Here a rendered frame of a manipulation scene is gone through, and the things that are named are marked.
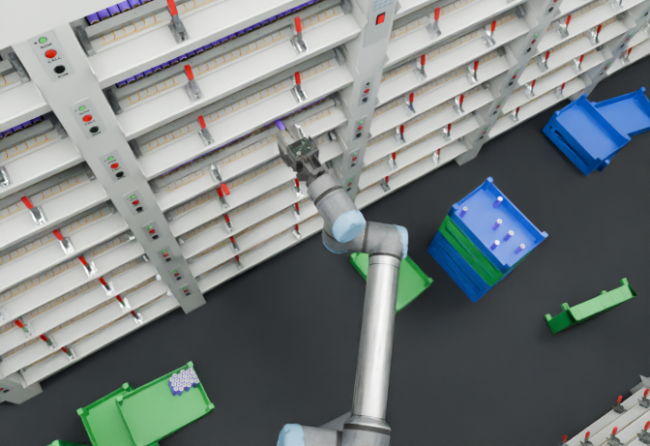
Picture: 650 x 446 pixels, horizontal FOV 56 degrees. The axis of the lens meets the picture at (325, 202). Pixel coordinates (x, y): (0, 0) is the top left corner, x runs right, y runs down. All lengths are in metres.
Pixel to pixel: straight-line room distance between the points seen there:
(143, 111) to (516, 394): 1.87
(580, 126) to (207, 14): 2.22
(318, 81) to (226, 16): 0.46
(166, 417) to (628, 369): 1.85
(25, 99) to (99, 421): 1.63
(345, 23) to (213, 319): 1.48
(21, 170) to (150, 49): 0.38
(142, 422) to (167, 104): 1.43
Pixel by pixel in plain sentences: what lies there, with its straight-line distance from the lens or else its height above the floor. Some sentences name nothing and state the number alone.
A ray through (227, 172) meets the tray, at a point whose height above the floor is 0.96.
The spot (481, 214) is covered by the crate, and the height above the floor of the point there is 0.40.
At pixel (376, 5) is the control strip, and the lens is 1.48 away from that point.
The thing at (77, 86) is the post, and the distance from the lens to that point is 1.23.
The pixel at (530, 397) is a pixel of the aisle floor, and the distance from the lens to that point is 2.70.
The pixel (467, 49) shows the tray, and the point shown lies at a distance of 2.06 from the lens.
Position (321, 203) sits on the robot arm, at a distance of 1.58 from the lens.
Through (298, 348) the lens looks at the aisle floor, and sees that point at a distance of 2.56.
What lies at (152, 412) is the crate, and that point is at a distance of 2.52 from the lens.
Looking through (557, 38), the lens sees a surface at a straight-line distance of 2.47.
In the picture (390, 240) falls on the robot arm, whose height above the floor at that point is 0.97.
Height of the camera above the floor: 2.51
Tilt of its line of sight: 65 degrees down
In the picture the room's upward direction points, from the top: 6 degrees clockwise
